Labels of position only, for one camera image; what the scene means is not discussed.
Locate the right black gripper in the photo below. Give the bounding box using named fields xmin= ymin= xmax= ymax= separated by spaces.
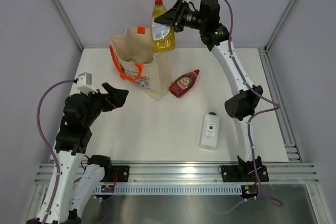
xmin=154 ymin=0 xmax=206 ymax=33

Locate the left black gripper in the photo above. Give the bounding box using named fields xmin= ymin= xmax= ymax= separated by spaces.
xmin=81 ymin=82 xmax=129 ymax=127

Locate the yellow dish soap bottle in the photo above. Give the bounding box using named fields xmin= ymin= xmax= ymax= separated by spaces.
xmin=151 ymin=0 xmax=175 ymax=53

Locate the red dish soap bottle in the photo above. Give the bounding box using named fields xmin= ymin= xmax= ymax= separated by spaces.
xmin=169 ymin=69 xmax=200 ymax=98

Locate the white rectangular bottle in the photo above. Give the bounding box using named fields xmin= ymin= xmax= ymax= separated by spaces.
xmin=199 ymin=112 xmax=221 ymax=150

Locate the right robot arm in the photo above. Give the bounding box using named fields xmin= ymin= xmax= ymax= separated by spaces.
xmin=154 ymin=0 xmax=263 ymax=181

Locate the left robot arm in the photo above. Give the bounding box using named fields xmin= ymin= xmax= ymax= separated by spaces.
xmin=27 ymin=79 xmax=129 ymax=223

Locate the cream canvas tote bag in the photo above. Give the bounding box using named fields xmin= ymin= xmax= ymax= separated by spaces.
xmin=109 ymin=26 xmax=173 ymax=101

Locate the left small circuit board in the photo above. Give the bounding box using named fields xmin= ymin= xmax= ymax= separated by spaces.
xmin=101 ymin=185 xmax=114 ymax=194

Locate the small circuit board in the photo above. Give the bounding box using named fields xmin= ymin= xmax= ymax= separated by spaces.
xmin=101 ymin=185 xmax=114 ymax=194
xmin=241 ymin=185 xmax=259 ymax=199

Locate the right small circuit board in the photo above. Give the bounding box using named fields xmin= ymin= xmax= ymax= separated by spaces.
xmin=241 ymin=185 xmax=259 ymax=199

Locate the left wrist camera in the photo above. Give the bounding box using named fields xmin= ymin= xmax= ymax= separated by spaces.
xmin=76 ymin=72 xmax=99 ymax=95

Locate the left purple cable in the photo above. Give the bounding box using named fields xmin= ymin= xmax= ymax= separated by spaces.
xmin=36 ymin=79 xmax=113 ymax=224

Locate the purple cable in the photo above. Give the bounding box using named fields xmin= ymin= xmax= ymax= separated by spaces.
xmin=36 ymin=79 xmax=113 ymax=224
xmin=190 ymin=0 xmax=284 ymax=214

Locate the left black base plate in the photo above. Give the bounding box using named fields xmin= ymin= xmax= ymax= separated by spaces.
xmin=101 ymin=165 xmax=130 ymax=183

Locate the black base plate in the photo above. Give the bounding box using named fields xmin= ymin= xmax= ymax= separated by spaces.
xmin=220 ymin=165 xmax=269 ymax=183
xmin=101 ymin=165 xmax=130 ymax=183

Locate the white slotted cable duct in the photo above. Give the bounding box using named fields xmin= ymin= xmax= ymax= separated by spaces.
xmin=93 ymin=185 xmax=242 ymax=196

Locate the left corner aluminium post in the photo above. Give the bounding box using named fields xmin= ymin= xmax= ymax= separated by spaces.
xmin=51 ymin=0 xmax=85 ymax=52

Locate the corner aluminium post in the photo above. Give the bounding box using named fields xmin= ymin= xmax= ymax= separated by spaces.
xmin=264 ymin=0 xmax=298 ymax=52
xmin=51 ymin=0 xmax=85 ymax=52

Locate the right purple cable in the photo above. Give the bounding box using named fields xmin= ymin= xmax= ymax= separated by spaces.
xmin=190 ymin=0 xmax=284 ymax=214

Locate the right corner aluminium post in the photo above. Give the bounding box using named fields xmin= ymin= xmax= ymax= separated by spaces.
xmin=264 ymin=0 xmax=298 ymax=52

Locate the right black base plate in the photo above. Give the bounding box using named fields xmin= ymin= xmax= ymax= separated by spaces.
xmin=220 ymin=165 xmax=269 ymax=183

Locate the aluminium mounting rail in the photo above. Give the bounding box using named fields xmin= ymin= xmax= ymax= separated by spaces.
xmin=34 ymin=163 xmax=320 ymax=185

